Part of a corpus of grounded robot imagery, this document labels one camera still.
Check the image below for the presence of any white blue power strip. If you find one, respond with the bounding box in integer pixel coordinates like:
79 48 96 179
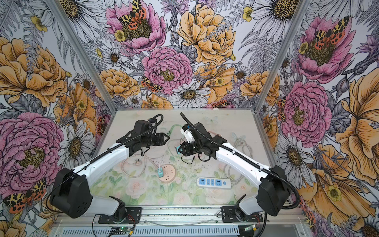
196 177 232 190

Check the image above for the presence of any round pink power socket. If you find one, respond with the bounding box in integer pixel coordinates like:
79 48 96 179
159 165 176 183

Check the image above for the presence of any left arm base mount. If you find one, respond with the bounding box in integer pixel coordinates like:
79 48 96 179
98 207 142 224

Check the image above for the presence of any green charger plug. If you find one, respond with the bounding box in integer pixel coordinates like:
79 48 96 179
175 146 182 155

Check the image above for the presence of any grey white coiled cable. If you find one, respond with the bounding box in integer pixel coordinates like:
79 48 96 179
223 137 254 184

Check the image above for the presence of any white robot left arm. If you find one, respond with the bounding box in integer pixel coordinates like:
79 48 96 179
48 118 170 222

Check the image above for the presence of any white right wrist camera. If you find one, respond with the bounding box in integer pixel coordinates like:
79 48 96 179
181 124 195 143

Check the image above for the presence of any aluminium front rail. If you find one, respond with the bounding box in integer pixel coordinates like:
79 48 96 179
50 205 311 237

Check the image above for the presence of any teal charger plug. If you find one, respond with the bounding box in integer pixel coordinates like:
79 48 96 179
157 167 164 178

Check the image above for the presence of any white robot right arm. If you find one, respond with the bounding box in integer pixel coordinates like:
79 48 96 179
177 123 301 218

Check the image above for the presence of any beige coiled cable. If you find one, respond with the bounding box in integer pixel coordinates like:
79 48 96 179
120 155 158 178

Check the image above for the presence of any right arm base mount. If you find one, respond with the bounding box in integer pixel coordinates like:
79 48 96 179
221 206 264 223

